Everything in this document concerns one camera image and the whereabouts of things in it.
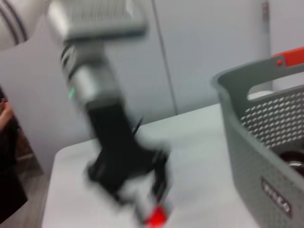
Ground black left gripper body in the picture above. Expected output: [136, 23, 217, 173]
[86, 101, 172, 198]

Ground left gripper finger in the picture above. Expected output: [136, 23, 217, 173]
[113, 184, 148, 223]
[152, 151, 173, 205]

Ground small red building brick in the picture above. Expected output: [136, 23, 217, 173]
[144, 205, 169, 226]

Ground grey-green perforated storage bin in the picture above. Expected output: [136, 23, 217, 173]
[212, 57, 304, 228]

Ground person in dark clothes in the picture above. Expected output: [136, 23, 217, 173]
[0, 85, 29, 221]

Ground black clay teapot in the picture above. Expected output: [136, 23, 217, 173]
[279, 151, 304, 178]

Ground orange plastic crate rim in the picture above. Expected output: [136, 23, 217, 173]
[272, 46, 304, 69]

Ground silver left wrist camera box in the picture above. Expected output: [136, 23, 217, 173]
[47, 0, 148, 42]

